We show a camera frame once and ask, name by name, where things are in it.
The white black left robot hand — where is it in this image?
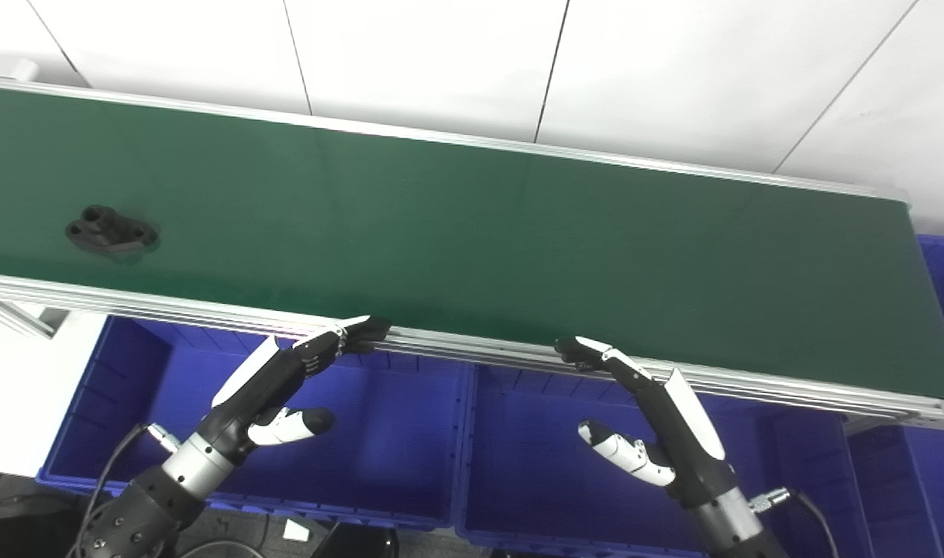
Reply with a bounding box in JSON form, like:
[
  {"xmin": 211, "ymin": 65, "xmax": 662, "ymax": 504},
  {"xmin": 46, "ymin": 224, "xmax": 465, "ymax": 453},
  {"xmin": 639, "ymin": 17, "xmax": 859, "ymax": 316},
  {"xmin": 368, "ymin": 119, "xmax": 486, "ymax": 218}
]
[{"xmin": 199, "ymin": 315, "xmax": 392, "ymax": 467}]

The green conveyor belt aluminium frame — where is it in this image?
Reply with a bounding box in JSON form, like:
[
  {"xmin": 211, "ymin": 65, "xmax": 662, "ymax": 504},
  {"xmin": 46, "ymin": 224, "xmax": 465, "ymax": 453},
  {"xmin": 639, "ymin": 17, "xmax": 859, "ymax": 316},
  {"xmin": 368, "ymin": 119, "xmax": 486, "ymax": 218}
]
[{"xmin": 0, "ymin": 74, "xmax": 944, "ymax": 432}]

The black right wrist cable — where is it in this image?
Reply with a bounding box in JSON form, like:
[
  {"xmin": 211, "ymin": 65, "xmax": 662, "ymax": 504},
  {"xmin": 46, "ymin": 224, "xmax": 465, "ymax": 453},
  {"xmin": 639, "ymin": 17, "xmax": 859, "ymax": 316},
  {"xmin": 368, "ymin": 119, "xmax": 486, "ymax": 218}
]
[{"xmin": 749, "ymin": 486, "xmax": 840, "ymax": 558}]

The blue plastic bin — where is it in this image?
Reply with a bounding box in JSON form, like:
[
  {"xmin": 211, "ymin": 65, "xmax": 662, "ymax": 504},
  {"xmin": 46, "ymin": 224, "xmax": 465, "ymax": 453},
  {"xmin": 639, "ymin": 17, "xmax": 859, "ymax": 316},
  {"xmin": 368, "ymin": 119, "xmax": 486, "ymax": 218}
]
[
  {"xmin": 846, "ymin": 235, "xmax": 944, "ymax": 558},
  {"xmin": 36, "ymin": 314, "xmax": 474, "ymax": 532},
  {"xmin": 455, "ymin": 363, "xmax": 877, "ymax": 558}
]

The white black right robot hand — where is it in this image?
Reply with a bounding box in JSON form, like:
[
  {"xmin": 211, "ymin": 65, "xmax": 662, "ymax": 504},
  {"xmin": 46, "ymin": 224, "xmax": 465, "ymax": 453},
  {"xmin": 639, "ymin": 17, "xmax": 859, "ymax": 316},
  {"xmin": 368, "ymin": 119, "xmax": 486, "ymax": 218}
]
[{"xmin": 555, "ymin": 336, "xmax": 738, "ymax": 509}]

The aluminium conveyor support bracket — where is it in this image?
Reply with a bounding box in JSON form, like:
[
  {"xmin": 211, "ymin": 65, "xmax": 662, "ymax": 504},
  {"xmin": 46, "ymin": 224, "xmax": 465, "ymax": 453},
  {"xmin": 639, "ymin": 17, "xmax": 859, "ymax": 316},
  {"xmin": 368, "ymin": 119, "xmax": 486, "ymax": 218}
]
[{"xmin": 0, "ymin": 298, "xmax": 70, "ymax": 340}]

